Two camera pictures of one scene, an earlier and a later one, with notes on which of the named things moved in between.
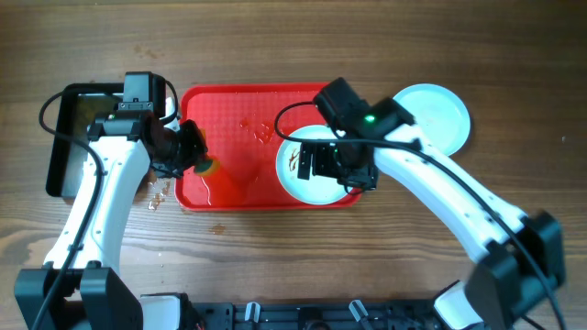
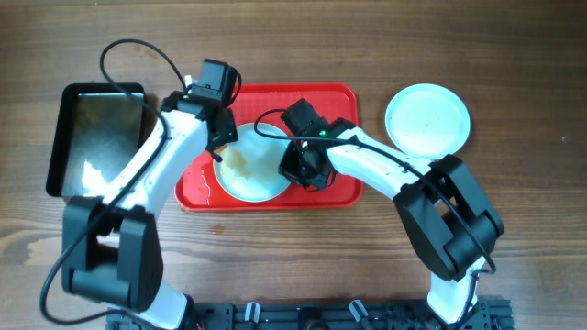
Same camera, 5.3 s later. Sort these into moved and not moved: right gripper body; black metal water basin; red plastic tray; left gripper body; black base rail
Moved: right gripper body; left gripper body
Not moved: red plastic tray; black metal water basin; black base rail
